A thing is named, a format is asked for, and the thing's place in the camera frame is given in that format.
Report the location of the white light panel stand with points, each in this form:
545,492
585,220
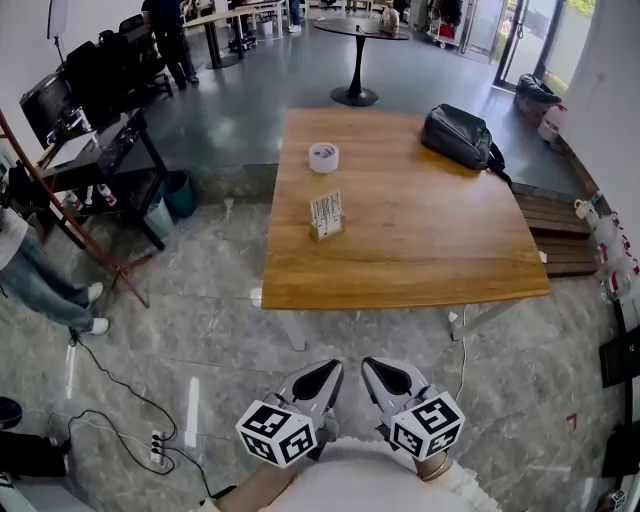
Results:
58,17

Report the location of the group of white plastic jugs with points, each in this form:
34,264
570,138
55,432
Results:
612,250

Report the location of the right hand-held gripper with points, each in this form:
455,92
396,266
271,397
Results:
426,425

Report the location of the white table leg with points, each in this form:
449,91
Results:
475,320
295,327

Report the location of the clear tape roll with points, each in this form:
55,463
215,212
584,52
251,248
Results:
324,159

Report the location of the white bottle red label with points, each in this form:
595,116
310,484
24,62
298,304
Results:
107,195

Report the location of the black flat panel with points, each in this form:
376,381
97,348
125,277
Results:
620,357

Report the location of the red-brown wooden stand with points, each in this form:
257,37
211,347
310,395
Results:
75,225

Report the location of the person's left forearm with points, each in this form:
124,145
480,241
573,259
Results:
260,487

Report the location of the round black pedestal table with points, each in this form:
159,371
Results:
357,30

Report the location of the wooden card holder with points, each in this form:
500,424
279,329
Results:
327,234

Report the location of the light grey bin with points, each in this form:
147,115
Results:
160,220

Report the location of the person's white top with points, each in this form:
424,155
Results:
370,480

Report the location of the black office chair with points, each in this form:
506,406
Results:
100,70

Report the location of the white printed card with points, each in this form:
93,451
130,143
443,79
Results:
326,209

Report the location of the white power strip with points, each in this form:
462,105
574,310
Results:
158,447

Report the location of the black shelf cart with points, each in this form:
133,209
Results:
125,150

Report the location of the person's right forearm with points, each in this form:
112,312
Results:
431,462

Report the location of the beige bag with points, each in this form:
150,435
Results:
389,21

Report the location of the dark green bin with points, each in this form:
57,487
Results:
179,194

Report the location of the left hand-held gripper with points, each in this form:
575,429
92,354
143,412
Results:
276,434

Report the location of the black backpack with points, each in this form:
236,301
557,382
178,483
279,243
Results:
457,135

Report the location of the dark wooden pallet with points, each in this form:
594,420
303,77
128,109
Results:
555,225

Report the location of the black monitor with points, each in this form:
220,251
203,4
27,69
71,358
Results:
45,105

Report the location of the black rubbish bag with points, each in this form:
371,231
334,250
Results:
535,90

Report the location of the long wooden desk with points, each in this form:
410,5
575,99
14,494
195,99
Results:
220,17

